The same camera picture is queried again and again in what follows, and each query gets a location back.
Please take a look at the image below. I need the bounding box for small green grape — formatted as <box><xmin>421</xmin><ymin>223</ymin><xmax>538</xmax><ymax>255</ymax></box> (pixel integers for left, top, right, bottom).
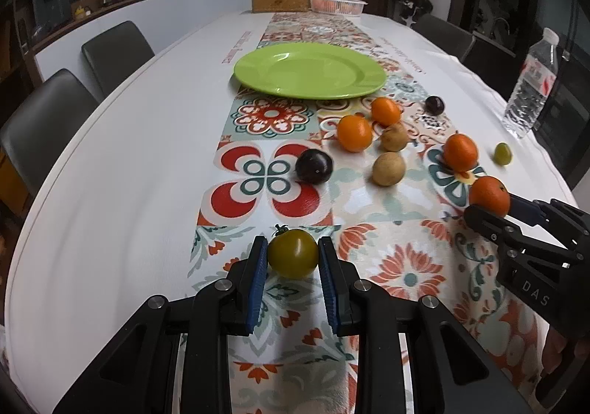
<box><xmin>493</xmin><ymin>142</ymin><xmax>513</xmax><ymax>166</ymax></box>

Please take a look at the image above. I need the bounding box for green tomato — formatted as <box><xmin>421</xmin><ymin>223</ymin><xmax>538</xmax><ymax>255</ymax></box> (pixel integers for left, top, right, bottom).
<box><xmin>267</xmin><ymin>224</ymin><xmax>319</xmax><ymax>280</ymax></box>

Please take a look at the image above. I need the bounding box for tan longan front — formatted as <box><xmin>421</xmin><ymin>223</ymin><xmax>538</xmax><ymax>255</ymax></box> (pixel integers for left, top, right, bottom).
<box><xmin>372</xmin><ymin>152</ymin><xmax>406</xmax><ymax>186</ymax></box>

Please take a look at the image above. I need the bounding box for tan longan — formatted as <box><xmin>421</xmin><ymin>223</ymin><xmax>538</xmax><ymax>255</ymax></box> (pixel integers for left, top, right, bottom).
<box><xmin>372</xmin><ymin>152</ymin><xmax>406</xmax><ymax>186</ymax></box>
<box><xmin>380</xmin><ymin>122</ymin><xmax>409</xmax><ymax>152</ymax></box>

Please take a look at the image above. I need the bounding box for small dark plum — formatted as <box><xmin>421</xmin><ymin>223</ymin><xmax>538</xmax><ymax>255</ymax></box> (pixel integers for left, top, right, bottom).
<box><xmin>424</xmin><ymin>95</ymin><xmax>445</xmax><ymax>116</ymax></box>

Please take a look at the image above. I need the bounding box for large dark plum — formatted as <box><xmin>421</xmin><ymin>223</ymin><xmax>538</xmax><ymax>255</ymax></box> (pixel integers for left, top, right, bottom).
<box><xmin>295</xmin><ymin>149</ymin><xmax>334</xmax><ymax>184</ymax></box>

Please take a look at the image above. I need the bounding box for patterned table runner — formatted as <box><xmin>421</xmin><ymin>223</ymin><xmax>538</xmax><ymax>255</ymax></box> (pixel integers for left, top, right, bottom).
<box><xmin>186</xmin><ymin>13</ymin><xmax>556</xmax><ymax>397</ymax></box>

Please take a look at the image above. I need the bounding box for white tablecloth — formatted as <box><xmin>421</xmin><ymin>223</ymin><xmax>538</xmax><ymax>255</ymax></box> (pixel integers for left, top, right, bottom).
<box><xmin>5</xmin><ymin>31</ymin><xmax>574</xmax><ymax>413</ymax></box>

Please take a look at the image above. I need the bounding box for clear water bottle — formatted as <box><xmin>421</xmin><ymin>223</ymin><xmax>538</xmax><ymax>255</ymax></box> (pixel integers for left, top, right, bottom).
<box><xmin>502</xmin><ymin>28</ymin><xmax>559</xmax><ymax>138</ymax></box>

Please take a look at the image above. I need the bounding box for tan longan back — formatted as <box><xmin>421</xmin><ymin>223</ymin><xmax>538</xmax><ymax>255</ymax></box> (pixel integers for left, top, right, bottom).
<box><xmin>380</xmin><ymin>122</ymin><xmax>409</xmax><ymax>152</ymax></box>

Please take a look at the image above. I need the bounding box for small orange tangerine back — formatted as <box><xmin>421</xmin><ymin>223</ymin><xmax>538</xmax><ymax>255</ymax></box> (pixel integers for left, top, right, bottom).
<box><xmin>371</xmin><ymin>97</ymin><xmax>401</xmax><ymax>126</ymax></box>

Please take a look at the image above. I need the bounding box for dark chair right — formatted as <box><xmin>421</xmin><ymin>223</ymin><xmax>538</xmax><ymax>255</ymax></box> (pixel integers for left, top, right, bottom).
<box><xmin>412</xmin><ymin>14</ymin><xmax>475</xmax><ymax>62</ymax></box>

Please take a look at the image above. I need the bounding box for dark chair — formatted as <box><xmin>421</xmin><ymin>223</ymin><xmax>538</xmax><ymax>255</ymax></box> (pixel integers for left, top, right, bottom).
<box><xmin>81</xmin><ymin>21</ymin><xmax>155</xmax><ymax>97</ymax></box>
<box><xmin>412</xmin><ymin>14</ymin><xmax>475</xmax><ymax>62</ymax></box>
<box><xmin>1</xmin><ymin>69</ymin><xmax>98</xmax><ymax>196</ymax></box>

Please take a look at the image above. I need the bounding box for green plate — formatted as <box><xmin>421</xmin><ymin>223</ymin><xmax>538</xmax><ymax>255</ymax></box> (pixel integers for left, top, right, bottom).
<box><xmin>233</xmin><ymin>42</ymin><xmax>387</xmax><ymax>101</ymax></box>

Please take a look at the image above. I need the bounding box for dark chair near left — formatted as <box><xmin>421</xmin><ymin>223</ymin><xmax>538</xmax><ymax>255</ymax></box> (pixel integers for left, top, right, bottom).
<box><xmin>1</xmin><ymin>69</ymin><xmax>98</xmax><ymax>196</ymax></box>

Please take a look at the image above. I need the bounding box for dark chair far left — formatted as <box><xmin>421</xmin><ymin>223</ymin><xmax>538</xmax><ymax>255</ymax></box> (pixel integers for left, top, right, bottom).
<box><xmin>81</xmin><ymin>21</ymin><xmax>155</xmax><ymax>97</ymax></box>

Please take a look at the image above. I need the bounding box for clear plastic fruit container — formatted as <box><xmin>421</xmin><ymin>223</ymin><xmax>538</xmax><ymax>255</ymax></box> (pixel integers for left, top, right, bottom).
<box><xmin>309</xmin><ymin>0</ymin><xmax>367</xmax><ymax>17</ymax></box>

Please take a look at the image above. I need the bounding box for woven basket box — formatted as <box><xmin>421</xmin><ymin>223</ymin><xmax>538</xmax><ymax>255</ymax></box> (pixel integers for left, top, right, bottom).
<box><xmin>251</xmin><ymin>0</ymin><xmax>310</xmax><ymax>13</ymax></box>

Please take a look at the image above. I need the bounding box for black coffee machine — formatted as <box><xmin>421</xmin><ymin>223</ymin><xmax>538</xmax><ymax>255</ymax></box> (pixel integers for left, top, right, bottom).
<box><xmin>32</xmin><ymin>0</ymin><xmax>72</xmax><ymax>36</ymax></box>

